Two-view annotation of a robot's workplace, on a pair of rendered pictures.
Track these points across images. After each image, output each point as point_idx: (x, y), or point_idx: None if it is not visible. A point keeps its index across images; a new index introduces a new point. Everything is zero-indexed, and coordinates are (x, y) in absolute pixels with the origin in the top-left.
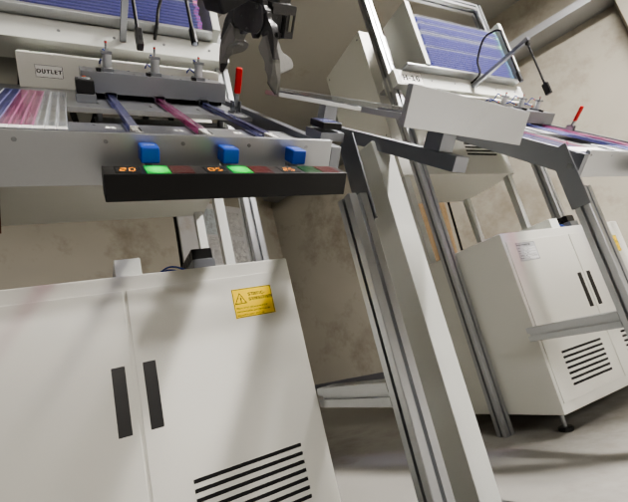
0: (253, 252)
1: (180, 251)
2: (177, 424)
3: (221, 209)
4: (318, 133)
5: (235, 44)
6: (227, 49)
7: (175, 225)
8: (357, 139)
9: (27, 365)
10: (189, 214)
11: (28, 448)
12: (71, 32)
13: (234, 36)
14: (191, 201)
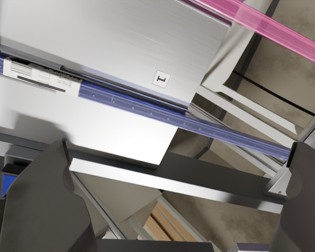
0: (190, 105)
1: (284, 100)
2: None
3: (261, 128)
4: (17, 153)
5: (278, 218)
6: (300, 184)
7: (308, 112)
8: (114, 245)
9: None
10: (306, 126)
11: None
12: None
13: (290, 237)
14: (308, 127)
